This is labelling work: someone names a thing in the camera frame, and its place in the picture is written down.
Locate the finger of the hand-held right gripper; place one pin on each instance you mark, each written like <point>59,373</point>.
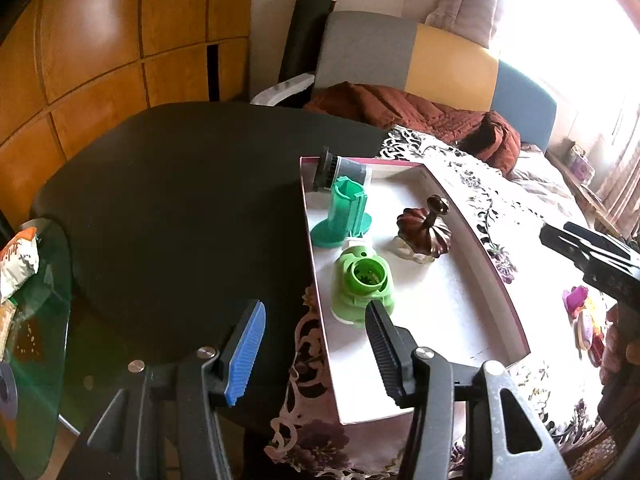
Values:
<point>565,245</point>
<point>600,240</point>

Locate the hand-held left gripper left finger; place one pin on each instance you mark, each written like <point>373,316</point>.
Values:
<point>245,355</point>

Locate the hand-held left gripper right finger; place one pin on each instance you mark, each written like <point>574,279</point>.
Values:
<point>387,355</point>

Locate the magenta round plastic toy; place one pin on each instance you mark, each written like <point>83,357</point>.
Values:
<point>576,300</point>

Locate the lilac plastic toy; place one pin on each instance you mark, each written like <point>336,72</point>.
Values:
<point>587,335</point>

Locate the light green plastic cap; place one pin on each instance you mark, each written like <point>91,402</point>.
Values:
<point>350,300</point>

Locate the red jigsaw-shaped toy piece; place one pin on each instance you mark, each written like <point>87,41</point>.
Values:
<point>598,354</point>

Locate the white tray box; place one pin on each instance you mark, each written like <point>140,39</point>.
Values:
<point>450,310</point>

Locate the brown pumpkin-shaped ornament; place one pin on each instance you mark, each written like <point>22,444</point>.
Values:
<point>425,232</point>

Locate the dark green plastic stand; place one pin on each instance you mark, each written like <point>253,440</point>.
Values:
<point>345,210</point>

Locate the silver and black cylinder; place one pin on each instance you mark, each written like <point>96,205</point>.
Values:
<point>330,170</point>

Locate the person's right hand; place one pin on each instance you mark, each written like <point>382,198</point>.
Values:
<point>617,365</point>

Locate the wooden side table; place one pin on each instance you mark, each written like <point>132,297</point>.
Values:
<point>600,205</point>

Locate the white embroidered floral tablecloth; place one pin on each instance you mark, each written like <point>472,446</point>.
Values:
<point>540,270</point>

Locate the pale pink duvet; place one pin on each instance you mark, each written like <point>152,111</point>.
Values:
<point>545,180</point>

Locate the beige curtain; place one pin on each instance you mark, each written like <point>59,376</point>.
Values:
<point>622,170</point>
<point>470,5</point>

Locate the purple patterned box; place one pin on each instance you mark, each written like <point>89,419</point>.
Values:
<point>580,165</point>

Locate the window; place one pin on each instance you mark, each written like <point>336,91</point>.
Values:
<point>575,35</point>

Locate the green glass side table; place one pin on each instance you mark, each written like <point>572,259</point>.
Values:
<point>40,385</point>

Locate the rust brown quilted blanket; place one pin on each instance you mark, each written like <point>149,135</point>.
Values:
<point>400,105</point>

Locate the grey round object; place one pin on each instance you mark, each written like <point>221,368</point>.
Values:
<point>7,390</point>

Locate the yellow packet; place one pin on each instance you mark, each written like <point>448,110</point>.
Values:
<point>6,332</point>

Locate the orange and white snack bag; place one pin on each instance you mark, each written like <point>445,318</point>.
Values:
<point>20,265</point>

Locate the white chair armrest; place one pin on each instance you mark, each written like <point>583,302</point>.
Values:
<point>280,91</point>

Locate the multicolour bed headboard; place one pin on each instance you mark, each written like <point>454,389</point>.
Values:
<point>370,50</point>

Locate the black rolled mat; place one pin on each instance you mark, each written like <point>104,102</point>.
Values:
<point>305,35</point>

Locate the wooden panelled wardrobe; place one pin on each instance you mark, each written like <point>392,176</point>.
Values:
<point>100,35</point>

